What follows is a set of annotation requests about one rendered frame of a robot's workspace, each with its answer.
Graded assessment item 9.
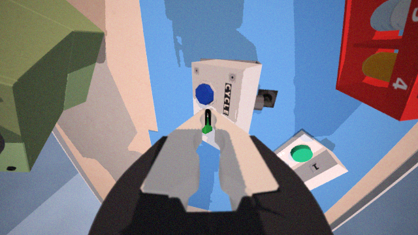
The blue flat mat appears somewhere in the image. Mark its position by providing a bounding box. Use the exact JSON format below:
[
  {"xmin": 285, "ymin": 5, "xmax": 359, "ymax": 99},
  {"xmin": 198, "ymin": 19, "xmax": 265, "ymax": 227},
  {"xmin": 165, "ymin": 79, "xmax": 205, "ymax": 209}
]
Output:
[{"xmin": 139, "ymin": 0, "xmax": 418, "ymax": 213}]

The white box with blue and green buttons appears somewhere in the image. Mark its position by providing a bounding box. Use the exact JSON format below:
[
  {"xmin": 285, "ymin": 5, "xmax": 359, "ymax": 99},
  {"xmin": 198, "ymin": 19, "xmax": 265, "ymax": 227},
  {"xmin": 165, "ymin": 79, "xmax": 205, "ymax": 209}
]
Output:
[{"xmin": 191, "ymin": 58, "xmax": 278, "ymax": 150}]

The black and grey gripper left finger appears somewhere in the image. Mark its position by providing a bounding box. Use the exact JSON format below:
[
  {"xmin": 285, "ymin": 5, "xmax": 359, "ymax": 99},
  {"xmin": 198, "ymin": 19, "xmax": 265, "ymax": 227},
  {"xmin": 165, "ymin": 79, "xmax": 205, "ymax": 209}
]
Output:
[{"xmin": 88, "ymin": 108, "xmax": 208, "ymax": 235}]

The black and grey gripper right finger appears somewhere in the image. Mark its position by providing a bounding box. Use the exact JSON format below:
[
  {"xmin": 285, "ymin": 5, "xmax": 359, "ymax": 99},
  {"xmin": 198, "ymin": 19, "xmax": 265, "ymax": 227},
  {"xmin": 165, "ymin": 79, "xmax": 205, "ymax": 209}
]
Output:
[{"xmin": 208, "ymin": 108, "xmax": 334, "ymax": 235}]

